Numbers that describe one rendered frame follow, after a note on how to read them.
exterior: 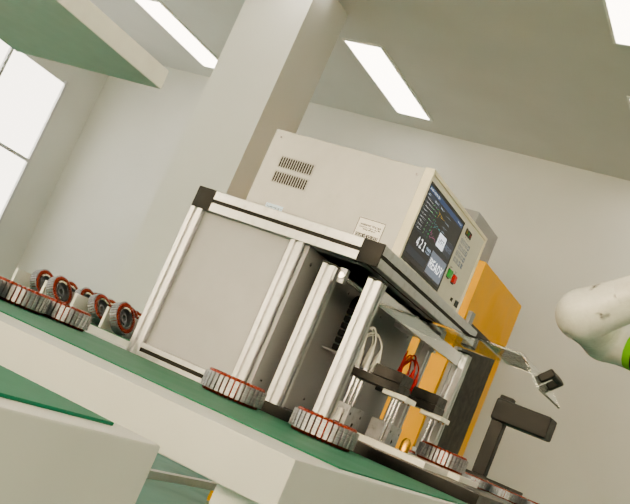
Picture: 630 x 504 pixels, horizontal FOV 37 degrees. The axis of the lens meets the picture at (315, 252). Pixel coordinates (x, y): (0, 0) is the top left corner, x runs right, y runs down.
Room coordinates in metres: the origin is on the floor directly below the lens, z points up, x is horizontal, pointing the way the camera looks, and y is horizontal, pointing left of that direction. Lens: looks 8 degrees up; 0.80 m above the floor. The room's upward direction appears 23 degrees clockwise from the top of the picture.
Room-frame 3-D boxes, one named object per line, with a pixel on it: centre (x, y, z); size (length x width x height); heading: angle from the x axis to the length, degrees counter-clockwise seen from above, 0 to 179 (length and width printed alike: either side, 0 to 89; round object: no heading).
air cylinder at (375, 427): (2.13, -0.30, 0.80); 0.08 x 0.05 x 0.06; 151
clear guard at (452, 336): (2.12, -0.45, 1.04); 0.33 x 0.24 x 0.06; 61
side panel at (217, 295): (1.87, 0.14, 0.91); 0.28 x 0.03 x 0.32; 61
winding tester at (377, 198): (2.12, -0.09, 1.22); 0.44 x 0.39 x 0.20; 151
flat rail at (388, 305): (2.00, -0.28, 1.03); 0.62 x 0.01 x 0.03; 151
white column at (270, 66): (6.10, 0.76, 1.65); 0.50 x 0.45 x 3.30; 61
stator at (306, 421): (1.53, -0.12, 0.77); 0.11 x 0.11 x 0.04
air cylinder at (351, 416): (1.92, -0.18, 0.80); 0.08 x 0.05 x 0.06; 151
